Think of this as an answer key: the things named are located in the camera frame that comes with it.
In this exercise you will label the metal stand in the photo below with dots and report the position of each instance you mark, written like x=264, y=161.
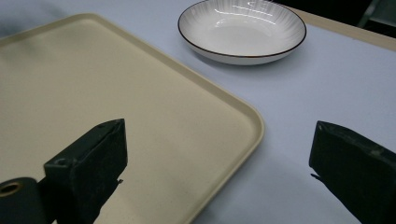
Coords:
x=370, y=12

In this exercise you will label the white dark-rimmed plate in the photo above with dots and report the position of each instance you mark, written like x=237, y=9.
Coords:
x=242, y=32

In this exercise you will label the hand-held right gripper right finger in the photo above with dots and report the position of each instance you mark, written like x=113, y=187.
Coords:
x=355, y=168

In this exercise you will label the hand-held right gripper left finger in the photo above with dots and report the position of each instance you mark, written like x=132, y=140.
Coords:
x=90, y=168

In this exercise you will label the beige plastic tray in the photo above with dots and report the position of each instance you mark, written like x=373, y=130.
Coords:
x=124, y=102

